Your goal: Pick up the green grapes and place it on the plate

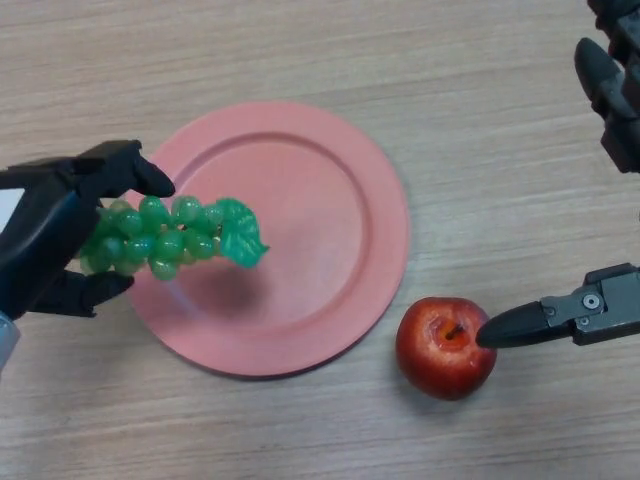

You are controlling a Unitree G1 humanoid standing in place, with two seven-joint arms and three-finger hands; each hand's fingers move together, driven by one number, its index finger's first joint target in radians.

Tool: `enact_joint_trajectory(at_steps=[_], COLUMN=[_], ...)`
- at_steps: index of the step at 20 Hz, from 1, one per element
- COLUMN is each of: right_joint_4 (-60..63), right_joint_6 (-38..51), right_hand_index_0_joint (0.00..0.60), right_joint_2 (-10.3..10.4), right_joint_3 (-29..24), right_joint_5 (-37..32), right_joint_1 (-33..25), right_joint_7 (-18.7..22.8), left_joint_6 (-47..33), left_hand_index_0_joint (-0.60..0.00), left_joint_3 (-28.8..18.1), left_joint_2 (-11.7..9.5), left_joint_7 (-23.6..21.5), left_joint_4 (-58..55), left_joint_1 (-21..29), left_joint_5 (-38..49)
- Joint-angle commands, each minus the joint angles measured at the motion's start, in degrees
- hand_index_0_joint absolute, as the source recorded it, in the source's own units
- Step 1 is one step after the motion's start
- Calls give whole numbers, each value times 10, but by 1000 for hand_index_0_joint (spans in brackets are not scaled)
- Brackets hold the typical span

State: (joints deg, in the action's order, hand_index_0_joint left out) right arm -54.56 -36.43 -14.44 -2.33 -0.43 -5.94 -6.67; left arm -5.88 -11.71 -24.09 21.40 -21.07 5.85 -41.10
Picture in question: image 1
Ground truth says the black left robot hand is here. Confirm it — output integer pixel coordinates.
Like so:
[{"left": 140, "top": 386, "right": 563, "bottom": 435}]
[{"left": 0, "top": 139, "right": 177, "bottom": 322}]

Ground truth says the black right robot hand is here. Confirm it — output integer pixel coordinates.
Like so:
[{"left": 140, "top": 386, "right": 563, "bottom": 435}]
[{"left": 474, "top": 0, "right": 640, "bottom": 350}]

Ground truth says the green grape bunch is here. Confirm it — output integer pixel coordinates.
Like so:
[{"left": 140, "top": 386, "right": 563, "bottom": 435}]
[{"left": 74, "top": 194, "right": 271, "bottom": 282}]

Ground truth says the pink round plate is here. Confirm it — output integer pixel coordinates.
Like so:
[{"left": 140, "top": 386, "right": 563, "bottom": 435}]
[{"left": 124, "top": 101, "right": 412, "bottom": 377}]

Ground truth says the red apple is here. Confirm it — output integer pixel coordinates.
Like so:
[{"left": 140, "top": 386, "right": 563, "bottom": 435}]
[{"left": 395, "top": 296, "right": 499, "bottom": 401}]

